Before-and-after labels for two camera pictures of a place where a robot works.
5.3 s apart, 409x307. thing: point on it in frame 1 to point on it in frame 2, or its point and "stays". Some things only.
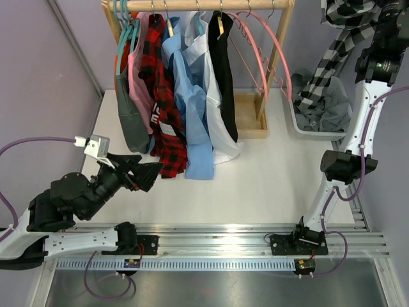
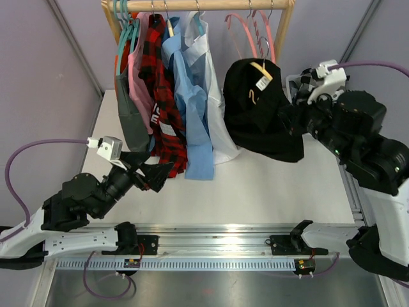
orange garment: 124,57 stays
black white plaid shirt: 355,19 to 301,88
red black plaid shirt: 168,144 stays
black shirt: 220,25 to 262,121
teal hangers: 130,27 stays
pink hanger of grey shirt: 246,13 to 270,36
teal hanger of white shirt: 197,18 stays
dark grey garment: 135,132 stays
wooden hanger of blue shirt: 170,28 stays
